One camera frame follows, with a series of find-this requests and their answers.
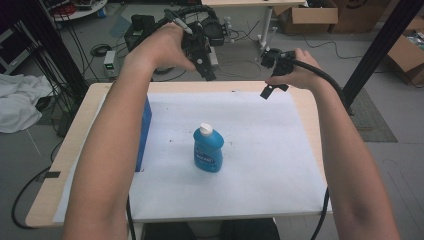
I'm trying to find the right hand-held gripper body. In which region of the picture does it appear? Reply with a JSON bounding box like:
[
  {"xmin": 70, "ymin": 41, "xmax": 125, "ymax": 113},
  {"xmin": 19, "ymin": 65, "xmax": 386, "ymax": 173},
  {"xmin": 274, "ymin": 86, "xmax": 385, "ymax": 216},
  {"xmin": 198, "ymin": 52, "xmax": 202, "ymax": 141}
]
[{"xmin": 259, "ymin": 47, "xmax": 297, "ymax": 78}]

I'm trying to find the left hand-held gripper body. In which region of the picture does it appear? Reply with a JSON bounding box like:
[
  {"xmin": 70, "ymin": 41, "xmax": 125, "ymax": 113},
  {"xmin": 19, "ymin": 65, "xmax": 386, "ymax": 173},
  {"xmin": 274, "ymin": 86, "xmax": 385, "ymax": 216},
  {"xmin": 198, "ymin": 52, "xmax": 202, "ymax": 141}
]
[{"xmin": 180, "ymin": 20, "xmax": 214, "ymax": 68}]

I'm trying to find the blue bottle with white cap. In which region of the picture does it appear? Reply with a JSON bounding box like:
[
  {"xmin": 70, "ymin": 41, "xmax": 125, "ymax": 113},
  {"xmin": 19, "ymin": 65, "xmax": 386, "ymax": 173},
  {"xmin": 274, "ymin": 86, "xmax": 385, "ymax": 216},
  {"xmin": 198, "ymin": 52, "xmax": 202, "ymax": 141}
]
[{"xmin": 192, "ymin": 122, "xmax": 225, "ymax": 174}]

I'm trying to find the person's right hand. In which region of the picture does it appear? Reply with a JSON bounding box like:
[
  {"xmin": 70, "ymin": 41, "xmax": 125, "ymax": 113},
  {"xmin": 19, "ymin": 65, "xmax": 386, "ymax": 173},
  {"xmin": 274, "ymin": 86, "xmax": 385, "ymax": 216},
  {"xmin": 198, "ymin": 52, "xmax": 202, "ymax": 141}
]
[{"xmin": 265, "ymin": 48, "xmax": 324, "ymax": 92}]

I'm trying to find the person's left hand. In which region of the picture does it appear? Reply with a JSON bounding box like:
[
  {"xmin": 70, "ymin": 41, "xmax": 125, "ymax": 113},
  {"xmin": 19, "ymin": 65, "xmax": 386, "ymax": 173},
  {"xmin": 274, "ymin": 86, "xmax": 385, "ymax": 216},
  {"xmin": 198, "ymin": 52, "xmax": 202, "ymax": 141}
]
[{"xmin": 123, "ymin": 22, "xmax": 198, "ymax": 76}]

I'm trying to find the white table leg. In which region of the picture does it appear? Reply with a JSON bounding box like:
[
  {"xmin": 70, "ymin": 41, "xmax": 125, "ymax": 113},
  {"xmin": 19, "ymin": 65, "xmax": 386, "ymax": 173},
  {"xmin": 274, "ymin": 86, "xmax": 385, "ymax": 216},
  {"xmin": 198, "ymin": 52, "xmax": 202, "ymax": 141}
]
[{"xmin": 257, "ymin": 5, "xmax": 278, "ymax": 52}]

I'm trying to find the open cardboard box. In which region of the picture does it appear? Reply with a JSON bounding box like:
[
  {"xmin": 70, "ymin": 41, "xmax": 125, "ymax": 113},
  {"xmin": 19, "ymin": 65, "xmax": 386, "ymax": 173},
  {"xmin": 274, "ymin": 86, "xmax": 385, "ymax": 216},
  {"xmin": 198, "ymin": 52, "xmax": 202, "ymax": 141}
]
[{"xmin": 273, "ymin": 0, "xmax": 339, "ymax": 35}]

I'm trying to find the black equipment case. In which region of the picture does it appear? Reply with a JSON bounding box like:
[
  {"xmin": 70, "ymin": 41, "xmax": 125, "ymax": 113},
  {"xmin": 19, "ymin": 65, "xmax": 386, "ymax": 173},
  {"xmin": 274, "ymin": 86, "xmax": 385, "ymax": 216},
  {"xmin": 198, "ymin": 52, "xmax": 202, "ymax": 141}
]
[{"xmin": 124, "ymin": 14, "xmax": 160, "ymax": 53}]

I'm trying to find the white paper sheet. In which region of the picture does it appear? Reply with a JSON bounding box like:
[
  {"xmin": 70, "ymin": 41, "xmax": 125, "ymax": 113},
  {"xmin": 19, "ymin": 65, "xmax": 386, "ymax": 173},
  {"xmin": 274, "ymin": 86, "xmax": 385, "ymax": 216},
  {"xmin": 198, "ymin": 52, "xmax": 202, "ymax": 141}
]
[{"xmin": 53, "ymin": 91, "xmax": 333, "ymax": 224}]

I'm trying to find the blue box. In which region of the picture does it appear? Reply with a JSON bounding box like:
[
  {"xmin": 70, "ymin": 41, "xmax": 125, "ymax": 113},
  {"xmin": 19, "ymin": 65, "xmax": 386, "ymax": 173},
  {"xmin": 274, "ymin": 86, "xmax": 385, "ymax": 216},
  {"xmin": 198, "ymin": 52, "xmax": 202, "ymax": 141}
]
[{"xmin": 134, "ymin": 96, "xmax": 153, "ymax": 173}]

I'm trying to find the grey power supply unit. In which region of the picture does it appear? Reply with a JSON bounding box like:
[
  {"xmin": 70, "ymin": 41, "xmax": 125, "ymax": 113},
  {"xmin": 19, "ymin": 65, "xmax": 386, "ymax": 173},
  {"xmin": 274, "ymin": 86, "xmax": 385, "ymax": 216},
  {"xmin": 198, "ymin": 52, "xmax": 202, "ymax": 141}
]
[{"xmin": 102, "ymin": 49, "xmax": 118, "ymax": 80}]

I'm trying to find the dark floor mat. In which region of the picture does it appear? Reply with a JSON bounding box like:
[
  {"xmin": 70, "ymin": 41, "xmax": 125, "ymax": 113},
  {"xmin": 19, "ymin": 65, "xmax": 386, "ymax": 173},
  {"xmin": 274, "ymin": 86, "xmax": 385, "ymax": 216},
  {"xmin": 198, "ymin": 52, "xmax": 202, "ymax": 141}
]
[{"xmin": 347, "ymin": 87, "xmax": 399, "ymax": 144}]

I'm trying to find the round white table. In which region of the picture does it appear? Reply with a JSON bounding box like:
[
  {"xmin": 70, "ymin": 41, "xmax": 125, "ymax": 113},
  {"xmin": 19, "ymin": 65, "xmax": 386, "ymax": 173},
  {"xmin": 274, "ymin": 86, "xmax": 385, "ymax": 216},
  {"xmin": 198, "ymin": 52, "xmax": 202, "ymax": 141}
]
[{"xmin": 41, "ymin": 0, "xmax": 109, "ymax": 23}]

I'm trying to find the white cloth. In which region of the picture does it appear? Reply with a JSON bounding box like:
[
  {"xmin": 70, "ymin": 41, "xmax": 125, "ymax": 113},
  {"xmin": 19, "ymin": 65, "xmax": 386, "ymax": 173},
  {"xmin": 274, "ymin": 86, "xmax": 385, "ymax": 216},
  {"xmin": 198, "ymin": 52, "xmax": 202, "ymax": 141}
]
[{"xmin": 0, "ymin": 73, "xmax": 54, "ymax": 135}]

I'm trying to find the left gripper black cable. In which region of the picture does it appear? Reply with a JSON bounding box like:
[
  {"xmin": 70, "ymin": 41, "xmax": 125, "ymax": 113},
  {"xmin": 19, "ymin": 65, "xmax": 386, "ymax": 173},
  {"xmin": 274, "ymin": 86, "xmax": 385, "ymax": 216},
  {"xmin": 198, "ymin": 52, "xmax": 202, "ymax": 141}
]
[{"xmin": 151, "ymin": 4, "xmax": 219, "ymax": 38}]

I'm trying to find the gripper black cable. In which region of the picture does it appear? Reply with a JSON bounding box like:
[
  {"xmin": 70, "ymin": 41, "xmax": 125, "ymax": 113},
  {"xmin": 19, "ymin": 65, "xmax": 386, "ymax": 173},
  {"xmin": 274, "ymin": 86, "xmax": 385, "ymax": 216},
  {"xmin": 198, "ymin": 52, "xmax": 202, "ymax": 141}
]
[
  {"xmin": 293, "ymin": 59, "xmax": 355, "ymax": 240},
  {"xmin": 151, "ymin": 4, "xmax": 219, "ymax": 38}
]

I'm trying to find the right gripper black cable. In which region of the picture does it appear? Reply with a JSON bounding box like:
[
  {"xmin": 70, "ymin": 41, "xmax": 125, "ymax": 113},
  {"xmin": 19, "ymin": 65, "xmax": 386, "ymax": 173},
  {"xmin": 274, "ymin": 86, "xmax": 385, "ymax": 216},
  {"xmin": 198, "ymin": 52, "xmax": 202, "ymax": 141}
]
[{"xmin": 293, "ymin": 59, "xmax": 355, "ymax": 240}]

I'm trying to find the black metal stand post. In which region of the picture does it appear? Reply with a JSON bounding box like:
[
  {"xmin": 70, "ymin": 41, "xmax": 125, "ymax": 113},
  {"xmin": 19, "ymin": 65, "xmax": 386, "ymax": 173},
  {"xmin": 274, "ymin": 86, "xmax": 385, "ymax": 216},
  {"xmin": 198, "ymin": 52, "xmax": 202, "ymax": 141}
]
[
  {"xmin": 341, "ymin": 0, "xmax": 424, "ymax": 116},
  {"xmin": 18, "ymin": 0, "xmax": 90, "ymax": 99}
]

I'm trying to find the black floor cable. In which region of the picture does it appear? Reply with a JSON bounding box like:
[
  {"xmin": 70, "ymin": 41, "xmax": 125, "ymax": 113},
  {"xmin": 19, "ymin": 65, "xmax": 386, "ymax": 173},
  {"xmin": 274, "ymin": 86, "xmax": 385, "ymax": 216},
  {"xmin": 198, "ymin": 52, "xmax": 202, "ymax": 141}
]
[{"xmin": 10, "ymin": 139, "xmax": 65, "ymax": 231}]

